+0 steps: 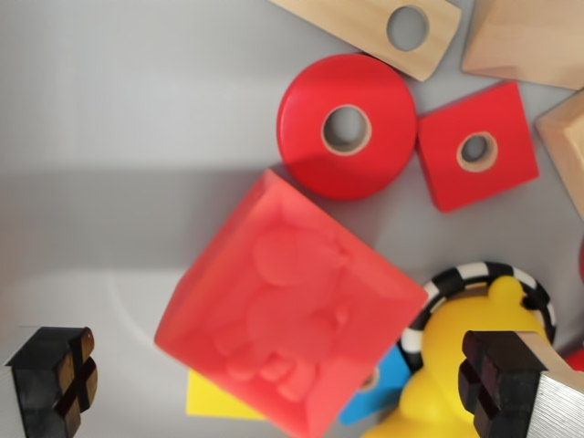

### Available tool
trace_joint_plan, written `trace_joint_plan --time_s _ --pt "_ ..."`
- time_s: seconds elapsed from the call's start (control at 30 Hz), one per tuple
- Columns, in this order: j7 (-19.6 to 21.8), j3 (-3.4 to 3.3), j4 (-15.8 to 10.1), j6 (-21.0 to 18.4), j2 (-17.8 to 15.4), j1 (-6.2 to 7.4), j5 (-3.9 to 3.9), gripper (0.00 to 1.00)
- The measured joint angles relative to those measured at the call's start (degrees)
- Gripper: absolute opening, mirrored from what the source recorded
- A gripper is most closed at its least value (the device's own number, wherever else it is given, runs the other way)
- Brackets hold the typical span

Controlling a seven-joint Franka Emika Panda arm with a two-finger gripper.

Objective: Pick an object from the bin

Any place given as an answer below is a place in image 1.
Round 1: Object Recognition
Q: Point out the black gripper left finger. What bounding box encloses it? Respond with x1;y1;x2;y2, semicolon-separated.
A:
0;326;99;438

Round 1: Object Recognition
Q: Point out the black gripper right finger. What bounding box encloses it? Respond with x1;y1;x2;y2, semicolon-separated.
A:
458;330;584;438

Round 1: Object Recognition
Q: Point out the red embossed soft cube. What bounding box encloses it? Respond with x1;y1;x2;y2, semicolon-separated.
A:
153;168;429;438

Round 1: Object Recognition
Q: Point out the grey plastic bin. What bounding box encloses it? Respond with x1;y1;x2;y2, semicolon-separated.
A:
0;0;584;438

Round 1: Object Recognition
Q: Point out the yellow rubber bear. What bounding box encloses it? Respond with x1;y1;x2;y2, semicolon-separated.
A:
362;275;548;438

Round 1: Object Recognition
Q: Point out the blue wooden cube with hole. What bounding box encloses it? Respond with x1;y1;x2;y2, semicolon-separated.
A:
338;344;414;425

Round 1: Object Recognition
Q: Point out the yellow flat square with hole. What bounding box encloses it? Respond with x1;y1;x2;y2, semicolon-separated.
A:
185;368;268;421

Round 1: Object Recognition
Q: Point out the natural wooden block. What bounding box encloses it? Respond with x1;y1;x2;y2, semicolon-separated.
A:
461;0;584;91
534;89;584;220

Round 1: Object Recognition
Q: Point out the red wooden cube with hole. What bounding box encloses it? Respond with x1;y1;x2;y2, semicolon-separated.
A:
417;81;540;214

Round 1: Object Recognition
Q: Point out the wooden strip with two holes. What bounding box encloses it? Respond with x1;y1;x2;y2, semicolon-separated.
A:
268;0;463;82

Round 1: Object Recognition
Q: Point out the black-white checkered ring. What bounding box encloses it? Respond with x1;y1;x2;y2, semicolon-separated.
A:
399;260;558;380

